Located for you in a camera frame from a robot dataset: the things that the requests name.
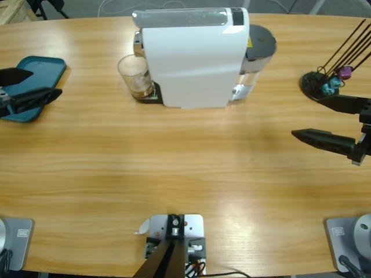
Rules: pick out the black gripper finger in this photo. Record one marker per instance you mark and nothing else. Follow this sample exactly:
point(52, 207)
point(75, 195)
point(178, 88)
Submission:
point(324, 140)
point(345, 102)
point(36, 98)
point(13, 76)

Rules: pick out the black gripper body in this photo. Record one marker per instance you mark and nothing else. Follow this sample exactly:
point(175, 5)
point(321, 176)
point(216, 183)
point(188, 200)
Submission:
point(4, 102)
point(365, 127)

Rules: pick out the clear glass cup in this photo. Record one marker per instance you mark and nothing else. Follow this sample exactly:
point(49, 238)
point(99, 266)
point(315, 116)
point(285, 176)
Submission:
point(136, 78)

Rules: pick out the grey coffee machine lever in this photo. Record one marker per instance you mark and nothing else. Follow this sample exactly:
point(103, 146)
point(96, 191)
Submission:
point(179, 18)

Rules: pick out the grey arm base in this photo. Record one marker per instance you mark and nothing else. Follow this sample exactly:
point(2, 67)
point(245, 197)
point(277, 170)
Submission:
point(17, 240)
point(342, 240)

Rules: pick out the blue coffee capsule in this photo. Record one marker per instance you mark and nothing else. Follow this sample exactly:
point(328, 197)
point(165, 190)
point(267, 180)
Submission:
point(327, 89)
point(335, 81)

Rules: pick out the purple coffee capsule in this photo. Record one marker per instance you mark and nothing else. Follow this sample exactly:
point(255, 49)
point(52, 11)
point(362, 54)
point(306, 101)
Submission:
point(345, 73)

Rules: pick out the white capsule coffee machine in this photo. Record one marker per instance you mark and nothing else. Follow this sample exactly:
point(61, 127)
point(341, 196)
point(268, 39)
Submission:
point(197, 63)

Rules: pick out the teal plastic tray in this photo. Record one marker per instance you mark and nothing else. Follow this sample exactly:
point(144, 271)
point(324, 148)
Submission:
point(43, 72)

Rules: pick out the black capsule holder with rods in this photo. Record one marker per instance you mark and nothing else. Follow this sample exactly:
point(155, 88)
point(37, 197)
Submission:
point(311, 84)

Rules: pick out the wooden crate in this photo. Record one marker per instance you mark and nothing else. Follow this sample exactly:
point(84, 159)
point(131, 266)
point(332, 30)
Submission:
point(11, 11)

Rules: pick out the black stand legs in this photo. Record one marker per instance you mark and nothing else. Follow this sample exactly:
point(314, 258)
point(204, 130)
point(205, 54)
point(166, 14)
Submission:
point(46, 3)

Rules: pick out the clear water tank grey lid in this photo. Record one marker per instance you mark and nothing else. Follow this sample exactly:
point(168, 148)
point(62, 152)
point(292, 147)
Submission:
point(261, 40)

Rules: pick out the white block with dark post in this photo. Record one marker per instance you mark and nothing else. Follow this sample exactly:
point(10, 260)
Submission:
point(191, 228)

